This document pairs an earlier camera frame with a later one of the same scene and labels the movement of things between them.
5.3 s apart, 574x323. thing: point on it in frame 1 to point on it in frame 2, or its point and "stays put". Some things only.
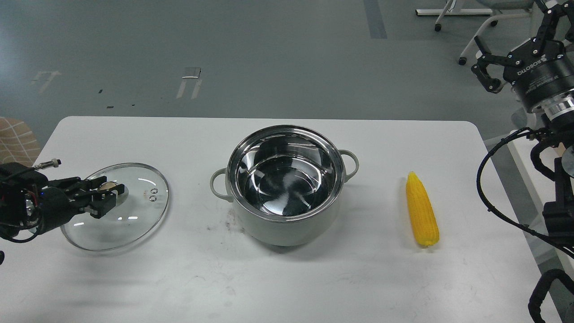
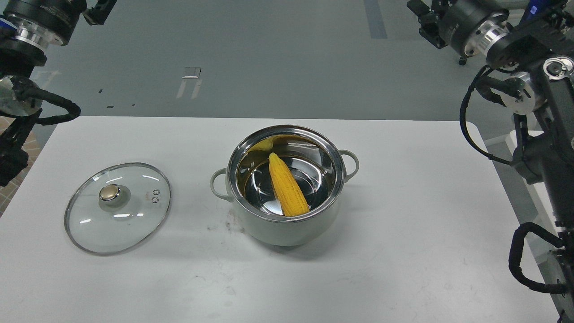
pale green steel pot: x=285 y=182 stays put
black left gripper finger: x=102 y=202 to x=97 y=15
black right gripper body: x=539 y=70 to x=460 y=20
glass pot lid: x=140 y=208 stays put
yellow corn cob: x=421 y=211 to x=291 y=194
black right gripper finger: x=547 y=28 to x=420 y=8
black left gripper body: x=30 y=204 to x=50 y=21
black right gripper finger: x=480 y=70 to x=430 y=29
